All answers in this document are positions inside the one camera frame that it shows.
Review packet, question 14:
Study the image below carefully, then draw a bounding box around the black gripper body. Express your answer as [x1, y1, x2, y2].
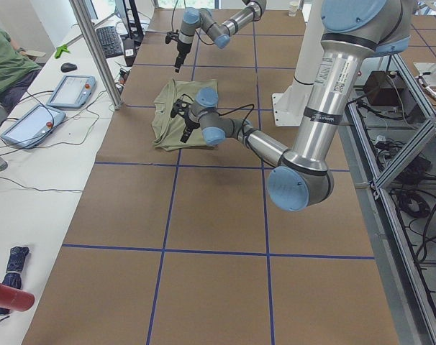
[165, 30, 192, 65]
[170, 98, 199, 135]

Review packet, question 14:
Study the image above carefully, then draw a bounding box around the olive green long-sleeve shirt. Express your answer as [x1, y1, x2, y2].
[152, 79, 218, 152]

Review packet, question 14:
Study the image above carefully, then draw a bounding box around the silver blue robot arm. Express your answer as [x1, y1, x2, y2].
[165, 0, 267, 73]
[171, 1, 415, 211]

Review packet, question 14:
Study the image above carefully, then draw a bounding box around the black power adapter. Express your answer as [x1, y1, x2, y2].
[122, 38, 137, 67]

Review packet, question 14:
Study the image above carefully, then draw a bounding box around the black keyboard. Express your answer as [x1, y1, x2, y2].
[96, 26, 124, 58]

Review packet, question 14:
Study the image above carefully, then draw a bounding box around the far blue teach pendant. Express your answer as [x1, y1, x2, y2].
[47, 75, 96, 109]

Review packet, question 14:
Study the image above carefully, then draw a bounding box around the blue teach pendant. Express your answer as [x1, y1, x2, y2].
[0, 105, 66, 149]
[47, 75, 96, 109]

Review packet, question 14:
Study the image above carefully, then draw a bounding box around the black computer mouse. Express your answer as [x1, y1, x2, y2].
[60, 63, 78, 73]

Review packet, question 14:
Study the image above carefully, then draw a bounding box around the paper cup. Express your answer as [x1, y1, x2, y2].
[289, 0, 300, 17]

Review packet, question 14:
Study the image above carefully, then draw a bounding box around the green plastic clamp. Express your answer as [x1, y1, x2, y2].
[54, 44, 71, 59]

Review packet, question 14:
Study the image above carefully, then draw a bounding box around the near blue teach pendant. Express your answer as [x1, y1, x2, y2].
[0, 105, 66, 149]

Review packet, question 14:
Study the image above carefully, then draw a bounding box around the person in green shirt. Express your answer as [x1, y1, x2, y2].
[0, 28, 42, 114]

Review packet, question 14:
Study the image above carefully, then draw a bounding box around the brown wooden box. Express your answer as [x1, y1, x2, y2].
[363, 70, 400, 106]

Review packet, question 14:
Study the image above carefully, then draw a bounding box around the folded dark blue umbrella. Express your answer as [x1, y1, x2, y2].
[0, 247, 29, 316]

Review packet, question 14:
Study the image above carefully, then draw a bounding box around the red cylindrical bottle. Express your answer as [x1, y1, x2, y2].
[0, 283, 35, 312]

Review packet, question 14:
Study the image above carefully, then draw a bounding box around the aluminium frame post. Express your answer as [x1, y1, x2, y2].
[69, 0, 122, 111]

